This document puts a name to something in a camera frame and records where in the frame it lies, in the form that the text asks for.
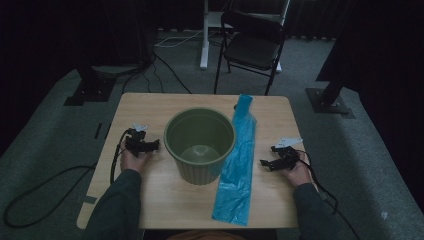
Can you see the black stand base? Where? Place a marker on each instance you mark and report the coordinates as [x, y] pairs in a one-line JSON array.
[[90, 91], [328, 103]]

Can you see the blue plastic bag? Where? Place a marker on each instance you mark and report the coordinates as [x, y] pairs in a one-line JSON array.
[[238, 160]]

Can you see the grey tape strip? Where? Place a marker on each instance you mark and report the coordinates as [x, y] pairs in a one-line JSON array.
[[90, 200]]

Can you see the person's right hand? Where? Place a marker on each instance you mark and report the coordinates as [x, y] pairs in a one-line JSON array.
[[300, 173]]

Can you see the black folding chair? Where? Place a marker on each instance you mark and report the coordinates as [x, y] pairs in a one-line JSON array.
[[253, 50]]

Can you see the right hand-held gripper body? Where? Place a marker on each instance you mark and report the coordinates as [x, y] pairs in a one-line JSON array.
[[287, 156]]

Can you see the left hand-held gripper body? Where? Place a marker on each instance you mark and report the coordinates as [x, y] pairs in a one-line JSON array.
[[135, 144]]

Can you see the dark curtain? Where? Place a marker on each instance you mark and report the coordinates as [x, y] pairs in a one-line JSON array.
[[310, 20]]

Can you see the person's left hand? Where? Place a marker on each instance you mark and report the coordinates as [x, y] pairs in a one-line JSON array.
[[134, 162]]

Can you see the green plastic bin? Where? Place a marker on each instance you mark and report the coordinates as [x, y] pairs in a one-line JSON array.
[[200, 146]]

